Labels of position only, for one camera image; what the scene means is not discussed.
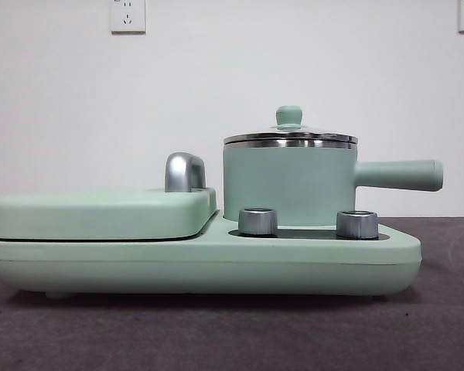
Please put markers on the glass pot lid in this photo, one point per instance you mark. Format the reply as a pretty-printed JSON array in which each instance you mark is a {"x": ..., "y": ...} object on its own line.
[{"x": 288, "y": 116}]

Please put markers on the silver control knob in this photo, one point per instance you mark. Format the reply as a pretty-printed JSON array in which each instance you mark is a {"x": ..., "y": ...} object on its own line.
[
  {"x": 357, "y": 225},
  {"x": 257, "y": 222}
]

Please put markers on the green breakfast machine base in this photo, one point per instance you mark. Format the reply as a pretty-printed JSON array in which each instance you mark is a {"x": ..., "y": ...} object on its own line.
[{"x": 178, "y": 263}]

